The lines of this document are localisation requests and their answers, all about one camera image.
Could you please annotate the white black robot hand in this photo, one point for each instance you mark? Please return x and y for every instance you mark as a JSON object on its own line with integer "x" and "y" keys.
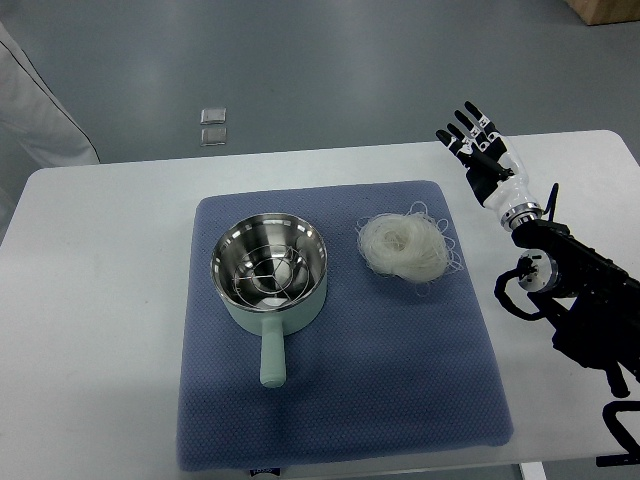
{"x": 494, "y": 170}

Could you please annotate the white vermicelli bundle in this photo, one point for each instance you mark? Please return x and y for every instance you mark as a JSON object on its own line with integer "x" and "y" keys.
{"x": 412, "y": 246}

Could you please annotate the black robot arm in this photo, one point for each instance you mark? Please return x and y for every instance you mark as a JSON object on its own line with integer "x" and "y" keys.
{"x": 593, "y": 306}

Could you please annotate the mint green steel pot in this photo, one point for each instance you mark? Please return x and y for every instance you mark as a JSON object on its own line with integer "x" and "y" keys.
{"x": 272, "y": 325}

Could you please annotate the brown cardboard box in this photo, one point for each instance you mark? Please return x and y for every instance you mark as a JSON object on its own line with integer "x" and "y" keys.
{"x": 604, "y": 12}

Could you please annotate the upper silver floor plate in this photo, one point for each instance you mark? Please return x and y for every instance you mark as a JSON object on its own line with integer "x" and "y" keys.
{"x": 213, "y": 115}

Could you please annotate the white table leg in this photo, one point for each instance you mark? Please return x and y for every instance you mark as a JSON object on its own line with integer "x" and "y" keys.
{"x": 532, "y": 471}

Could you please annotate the white fabric cover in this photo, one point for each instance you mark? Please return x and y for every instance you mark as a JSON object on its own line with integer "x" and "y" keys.
{"x": 37, "y": 121}

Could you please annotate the wire steaming rack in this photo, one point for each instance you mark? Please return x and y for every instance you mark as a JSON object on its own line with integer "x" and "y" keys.
{"x": 271, "y": 276}

